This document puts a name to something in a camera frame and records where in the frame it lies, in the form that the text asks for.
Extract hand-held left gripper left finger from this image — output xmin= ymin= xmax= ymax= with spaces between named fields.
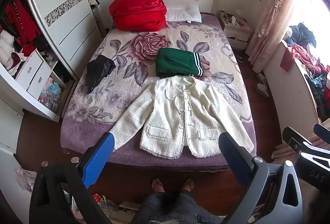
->
xmin=29 ymin=132 xmax=115 ymax=224

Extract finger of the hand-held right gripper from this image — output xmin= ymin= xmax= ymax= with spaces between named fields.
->
xmin=282 ymin=126 xmax=313 ymax=160
xmin=313 ymin=123 xmax=330 ymax=138

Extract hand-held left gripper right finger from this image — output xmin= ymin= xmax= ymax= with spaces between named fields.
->
xmin=218 ymin=132 xmax=304 ymax=224

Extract white tweed jacket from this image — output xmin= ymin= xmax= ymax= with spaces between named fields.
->
xmin=109 ymin=75 xmax=256 ymax=160

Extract pile of mixed clothes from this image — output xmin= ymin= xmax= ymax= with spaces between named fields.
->
xmin=282 ymin=22 xmax=330 ymax=122

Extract white fluffy clothes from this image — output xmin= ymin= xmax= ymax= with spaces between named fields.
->
xmin=0 ymin=30 xmax=16 ymax=70

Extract hanging red clothes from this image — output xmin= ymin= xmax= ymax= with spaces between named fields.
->
xmin=5 ymin=0 xmax=42 ymax=57

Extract white window ledge cabinet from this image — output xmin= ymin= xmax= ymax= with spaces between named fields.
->
xmin=262 ymin=40 xmax=326 ymax=138

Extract floor paper clutter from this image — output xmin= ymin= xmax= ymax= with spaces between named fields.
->
xmin=69 ymin=192 xmax=141 ymax=224

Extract person's right foot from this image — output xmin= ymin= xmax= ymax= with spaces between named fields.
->
xmin=180 ymin=178 xmax=195 ymax=194

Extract person's foot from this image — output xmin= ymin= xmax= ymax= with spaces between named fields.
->
xmin=180 ymin=178 xmax=195 ymax=194
xmin=151 ymin=178 xmax=166 ymax=195

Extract white shoes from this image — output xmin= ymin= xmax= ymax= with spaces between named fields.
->
xmin=255 ymin=73 xmax=270 ymax=97

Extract person's left foot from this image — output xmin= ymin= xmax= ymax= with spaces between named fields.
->
xmin=151 ymin=178 xmax=166 ymax=195

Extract pink cloth on floor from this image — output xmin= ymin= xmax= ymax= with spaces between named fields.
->
xmin=16 ymin=167 xmax=38 ymax=193

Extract pink and blue bags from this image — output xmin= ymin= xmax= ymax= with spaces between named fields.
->
xmin=38 ymin=76 xmax=63 ymax=111

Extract person's grey trousers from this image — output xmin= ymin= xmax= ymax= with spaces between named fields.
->
xmin=130 ymin=191 xmax=225 ymax=224

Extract black garment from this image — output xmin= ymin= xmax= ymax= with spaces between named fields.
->
xmin=86 ymin=55 xmax=117 ymax=95

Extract purple floral blanket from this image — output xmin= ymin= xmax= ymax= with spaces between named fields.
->
xmin=60 ymin=13 xmax=257 ymax=171

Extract white wardrobe drawer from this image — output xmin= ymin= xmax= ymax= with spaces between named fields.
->
xmin=15 ymin=52 xmax=43 ymax=83
xmin=26 ymin=65 xmax=52 ymax=101

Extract folded green garment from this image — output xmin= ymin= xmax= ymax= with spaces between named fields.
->
xmin=155 ymin=47 xmax=204 ymax=79

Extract white wardrobe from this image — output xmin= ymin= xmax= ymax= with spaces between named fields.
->
xmin=0 ymin=0 xmax=104 ymax=122

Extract white nightstand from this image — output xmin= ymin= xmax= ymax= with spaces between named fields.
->
xmin=219 ymin=11 xmax=253 ymax=51

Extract pink patterned curtain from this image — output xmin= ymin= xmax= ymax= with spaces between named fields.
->
xmin=247 ymin=0 xmax=303 ymax=74

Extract nightstand clutter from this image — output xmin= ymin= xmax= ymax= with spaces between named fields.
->
xmin=220 ymin=9 xmax=249 ymax=27

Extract white pillow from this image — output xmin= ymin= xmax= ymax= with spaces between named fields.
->
xmin=165 ymin=2 xmax=203 ymax=24

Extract white sliding wardrobe door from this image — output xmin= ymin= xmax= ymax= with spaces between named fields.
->
xmin=24 ymin=0 xmax=103 ymax=80

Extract red quilt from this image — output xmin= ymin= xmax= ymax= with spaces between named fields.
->
xmin=108 ymin=0 xmax=168 ymax=32

